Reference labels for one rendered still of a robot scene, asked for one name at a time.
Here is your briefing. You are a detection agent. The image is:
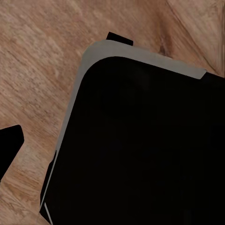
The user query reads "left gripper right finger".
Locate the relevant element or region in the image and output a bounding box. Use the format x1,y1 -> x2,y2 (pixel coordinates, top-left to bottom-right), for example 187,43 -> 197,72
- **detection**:
210,124 -> 225,162

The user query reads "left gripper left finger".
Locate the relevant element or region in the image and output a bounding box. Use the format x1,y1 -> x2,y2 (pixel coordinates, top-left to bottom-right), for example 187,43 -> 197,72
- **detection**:
0,125 -> 24,181

